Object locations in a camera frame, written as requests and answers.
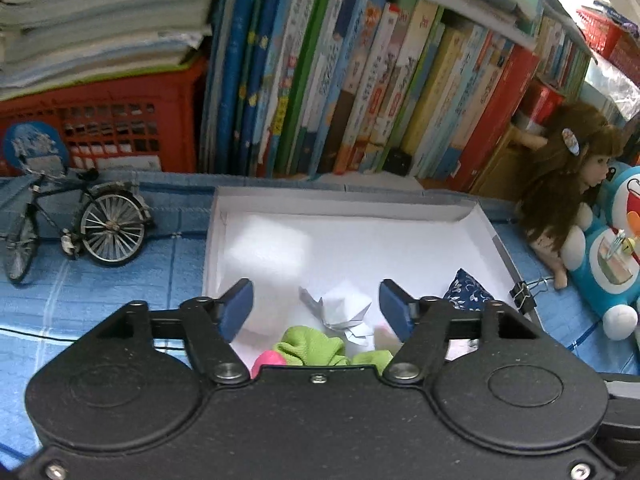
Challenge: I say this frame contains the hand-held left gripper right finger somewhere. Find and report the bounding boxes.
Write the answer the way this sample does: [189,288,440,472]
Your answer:
[378,278,545,387]

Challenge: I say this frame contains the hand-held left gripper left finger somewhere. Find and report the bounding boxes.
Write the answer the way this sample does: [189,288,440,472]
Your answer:
[124,278,256,387]

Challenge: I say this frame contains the white paper origami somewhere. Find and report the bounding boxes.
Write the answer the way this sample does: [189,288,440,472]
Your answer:
[298,281,376,347]

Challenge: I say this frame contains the navy floral cloth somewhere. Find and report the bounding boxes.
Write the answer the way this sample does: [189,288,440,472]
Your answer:
[442,268,494,312]

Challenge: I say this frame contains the green textured cloth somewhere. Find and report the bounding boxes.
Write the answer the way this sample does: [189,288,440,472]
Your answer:
[272,326,397,377]

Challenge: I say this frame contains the white cardboard box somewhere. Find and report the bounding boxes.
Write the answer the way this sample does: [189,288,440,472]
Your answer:
[202,185,545,363]

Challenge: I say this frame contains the black binder clip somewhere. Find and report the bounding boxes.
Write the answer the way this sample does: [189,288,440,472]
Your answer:
[509,279,554,314]

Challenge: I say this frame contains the blue cat plush toy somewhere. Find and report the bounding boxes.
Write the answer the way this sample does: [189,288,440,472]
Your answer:
[562,164,640,342]

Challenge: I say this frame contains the black model bicycle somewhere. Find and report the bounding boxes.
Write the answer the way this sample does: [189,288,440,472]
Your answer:
[2,168,154,284]

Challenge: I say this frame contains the blue checked table mat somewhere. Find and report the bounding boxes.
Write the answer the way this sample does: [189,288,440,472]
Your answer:
[0,169,640,461]

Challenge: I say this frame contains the brown-haired doll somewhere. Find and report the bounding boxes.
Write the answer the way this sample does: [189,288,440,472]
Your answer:
[516,101,627,289]

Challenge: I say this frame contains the row of books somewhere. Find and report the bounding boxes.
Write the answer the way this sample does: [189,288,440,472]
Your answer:
[199,0,597,194]

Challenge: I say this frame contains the red plastic crate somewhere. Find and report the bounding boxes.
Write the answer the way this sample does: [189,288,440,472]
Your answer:
[0,57,209,177]

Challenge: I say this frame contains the round blue sticker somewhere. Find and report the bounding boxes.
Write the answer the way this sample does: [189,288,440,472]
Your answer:
[2,120,71,176]

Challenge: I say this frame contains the stack of papers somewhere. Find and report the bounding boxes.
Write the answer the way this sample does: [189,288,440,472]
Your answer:
[0,0,227,102]

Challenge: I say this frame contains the red mesh basket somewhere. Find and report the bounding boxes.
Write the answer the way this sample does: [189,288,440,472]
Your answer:
[574,7,640,74]

